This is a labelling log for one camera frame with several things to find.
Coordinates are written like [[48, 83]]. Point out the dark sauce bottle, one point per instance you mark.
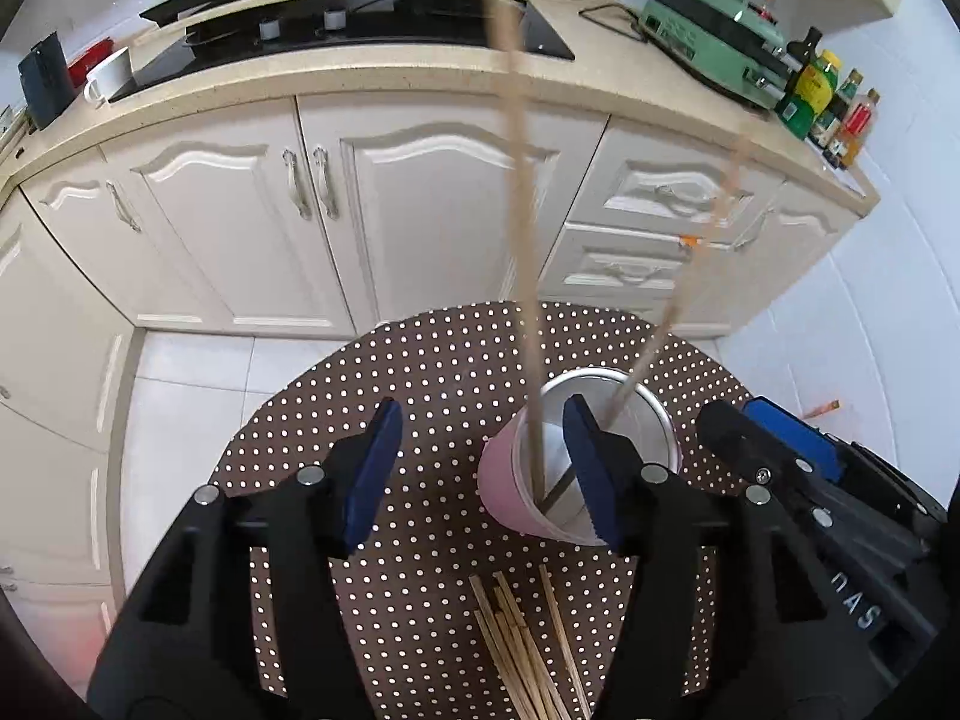
[[840, 109]]

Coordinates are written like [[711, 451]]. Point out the red container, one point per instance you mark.
[[86, 64]]

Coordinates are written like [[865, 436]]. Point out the black box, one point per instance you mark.
[[46, 79]]

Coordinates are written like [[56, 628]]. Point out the dark oil bottle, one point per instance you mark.
[[799, 86]]

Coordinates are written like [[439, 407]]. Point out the white cabinet drawer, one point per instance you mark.
[[607, 266], [660, 180]]

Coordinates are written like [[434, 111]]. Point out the small red bottle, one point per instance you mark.
[[765, 9]]

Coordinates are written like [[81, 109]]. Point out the green electric grill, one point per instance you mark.
[[709, 34]]

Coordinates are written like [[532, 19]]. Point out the orange tag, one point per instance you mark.
[[688, 241]]

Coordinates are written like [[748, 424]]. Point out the narrow white cabinet door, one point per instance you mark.
[[795, 255]]

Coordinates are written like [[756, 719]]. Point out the orange scrap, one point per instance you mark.
[[821, 410]]

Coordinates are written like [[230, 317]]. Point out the pile of wooden chopsticks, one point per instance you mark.
[[525, 652]]

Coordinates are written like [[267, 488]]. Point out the wooden chopstick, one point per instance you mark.
[[675, 300], [521, 240]]

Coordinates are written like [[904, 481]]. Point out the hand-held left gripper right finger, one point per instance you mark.
[[589, 465]]

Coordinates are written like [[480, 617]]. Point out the red label sauce bottle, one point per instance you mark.
[[859, 131]]

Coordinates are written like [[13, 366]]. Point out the white mug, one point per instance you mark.
[[112, 75]]

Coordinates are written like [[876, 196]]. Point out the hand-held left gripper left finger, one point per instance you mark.
[[371, 480]]

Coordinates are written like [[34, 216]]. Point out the pink chopstick holder cup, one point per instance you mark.
[[510, 491]]

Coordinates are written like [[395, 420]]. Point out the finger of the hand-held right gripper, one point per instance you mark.
[[739, 439], [799, 435]]

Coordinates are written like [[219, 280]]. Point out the black glass cooktop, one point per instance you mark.
[[420, 26]]

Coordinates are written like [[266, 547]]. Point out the brown polka dot tablecloth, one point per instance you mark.
[[442, 390]]

